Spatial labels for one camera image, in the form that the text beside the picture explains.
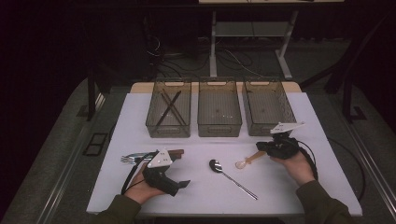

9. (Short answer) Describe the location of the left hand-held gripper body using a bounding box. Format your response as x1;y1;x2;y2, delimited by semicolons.
142;147;180;198

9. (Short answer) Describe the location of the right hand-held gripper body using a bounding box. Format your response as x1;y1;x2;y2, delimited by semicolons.
263;121;306;161

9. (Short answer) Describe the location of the smoky clear plastic bin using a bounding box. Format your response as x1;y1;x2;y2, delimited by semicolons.
197;77;243;138
242;77;298;138
145;77;192;139

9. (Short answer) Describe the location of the metal spoon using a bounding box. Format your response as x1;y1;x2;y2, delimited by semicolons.
208;159;260;201

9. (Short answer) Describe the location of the person's right hand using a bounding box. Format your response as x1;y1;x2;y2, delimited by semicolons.
270;151;316;187

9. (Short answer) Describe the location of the person's left hand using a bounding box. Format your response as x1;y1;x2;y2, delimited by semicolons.
123;170;166;205

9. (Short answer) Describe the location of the white table mat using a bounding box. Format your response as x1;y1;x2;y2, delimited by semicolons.
86;91;363;217

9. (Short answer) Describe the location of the black metal stand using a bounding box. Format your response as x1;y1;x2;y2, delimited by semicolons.
76;55;132;122
300;12;393;124

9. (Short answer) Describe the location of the dark box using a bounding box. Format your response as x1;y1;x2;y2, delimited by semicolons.
162;13;200;60

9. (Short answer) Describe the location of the left hand-held gripper cable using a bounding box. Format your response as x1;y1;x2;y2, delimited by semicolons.
120;151;157;196

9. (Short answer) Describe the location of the hand-held gripper cable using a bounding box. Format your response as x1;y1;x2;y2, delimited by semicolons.
297;139;319;181
120;151;157;196

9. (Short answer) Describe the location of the right hand-held gripper cable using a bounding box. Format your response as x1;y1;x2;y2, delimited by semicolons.
297;139;319;181

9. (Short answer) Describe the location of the thin black cable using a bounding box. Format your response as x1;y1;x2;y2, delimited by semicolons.
328;137;367;202

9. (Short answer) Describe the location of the white floor cable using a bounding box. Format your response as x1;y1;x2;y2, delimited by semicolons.
223;49;266;77

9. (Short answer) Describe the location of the aluminium rail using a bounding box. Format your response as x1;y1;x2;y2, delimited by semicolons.
35;91;106;224
340;118;396;218

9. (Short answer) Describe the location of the tangle of black floor cables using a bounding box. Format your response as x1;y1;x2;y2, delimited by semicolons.
145;34;275;79

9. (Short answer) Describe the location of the white metal desk frame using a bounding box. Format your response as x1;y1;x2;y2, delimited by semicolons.
199;0;345;81

